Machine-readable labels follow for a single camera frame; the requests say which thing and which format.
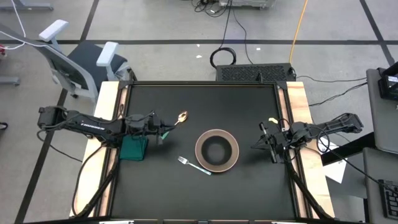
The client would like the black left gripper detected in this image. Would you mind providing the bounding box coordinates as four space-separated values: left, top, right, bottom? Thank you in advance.
141 112 177 146

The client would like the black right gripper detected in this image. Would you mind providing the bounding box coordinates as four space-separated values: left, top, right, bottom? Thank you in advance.
251 121 292 164

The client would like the gold spoon with green handle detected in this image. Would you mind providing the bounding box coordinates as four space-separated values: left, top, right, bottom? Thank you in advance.
160 110 189 140

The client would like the beige bowl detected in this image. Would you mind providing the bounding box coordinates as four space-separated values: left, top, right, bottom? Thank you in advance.
195 128 240 174

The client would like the black bowl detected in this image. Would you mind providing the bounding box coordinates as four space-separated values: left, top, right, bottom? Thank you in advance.
200 134 233 166

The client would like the silver fork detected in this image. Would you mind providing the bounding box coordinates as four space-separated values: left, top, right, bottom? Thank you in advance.
177 156 213 176

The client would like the dark green cloth napkin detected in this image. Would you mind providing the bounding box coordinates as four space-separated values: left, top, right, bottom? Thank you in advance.
119 135 149 162

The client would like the black vented computer case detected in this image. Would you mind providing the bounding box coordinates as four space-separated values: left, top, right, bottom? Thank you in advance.
215 62 297 83

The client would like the white paper sheet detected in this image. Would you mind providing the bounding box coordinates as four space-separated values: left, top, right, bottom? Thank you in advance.
317 136 348 184

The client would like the black bar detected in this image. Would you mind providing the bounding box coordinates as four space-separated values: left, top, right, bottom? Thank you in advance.
320 131 376 166

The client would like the grey and white office chair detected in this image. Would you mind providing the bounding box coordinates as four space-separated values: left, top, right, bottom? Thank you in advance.
0 19 133 105

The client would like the grey desk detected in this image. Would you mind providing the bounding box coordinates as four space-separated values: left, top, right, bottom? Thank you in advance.
366 67 398 155
362 147 398 224

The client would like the black screen device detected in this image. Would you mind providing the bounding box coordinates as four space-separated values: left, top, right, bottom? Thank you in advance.
377 61 398 101

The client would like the black keyboard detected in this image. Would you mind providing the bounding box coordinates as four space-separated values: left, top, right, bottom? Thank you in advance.
378 179 398 220

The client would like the grey equipment box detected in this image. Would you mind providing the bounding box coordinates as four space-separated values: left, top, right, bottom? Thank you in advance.
217 0 277 10

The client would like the grey furniture base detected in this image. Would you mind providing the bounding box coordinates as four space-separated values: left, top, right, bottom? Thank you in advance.
0 76 21 87
0 0 54 12

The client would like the black cable sleeve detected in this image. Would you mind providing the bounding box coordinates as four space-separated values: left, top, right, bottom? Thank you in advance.
77 152 121 218
283 149 335 220

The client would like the black cable coil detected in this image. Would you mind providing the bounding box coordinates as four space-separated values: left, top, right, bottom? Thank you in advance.
209 46 238 70

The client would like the black floor cable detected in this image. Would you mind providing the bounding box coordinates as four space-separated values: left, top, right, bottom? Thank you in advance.
307 81 369 108
295 75 368 84
219 0 233 50
231 8 254 65

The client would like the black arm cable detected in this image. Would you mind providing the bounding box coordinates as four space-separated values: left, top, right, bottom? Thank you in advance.
70 144 105 218

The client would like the yellow cable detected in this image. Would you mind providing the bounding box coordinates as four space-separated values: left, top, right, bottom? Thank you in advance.
288 0 309 65

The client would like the black cable bundle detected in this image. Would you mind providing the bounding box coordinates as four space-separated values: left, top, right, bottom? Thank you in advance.
190 0 231 18

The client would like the white cable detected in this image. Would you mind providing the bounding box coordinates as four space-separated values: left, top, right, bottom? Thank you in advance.
0 0 49 51

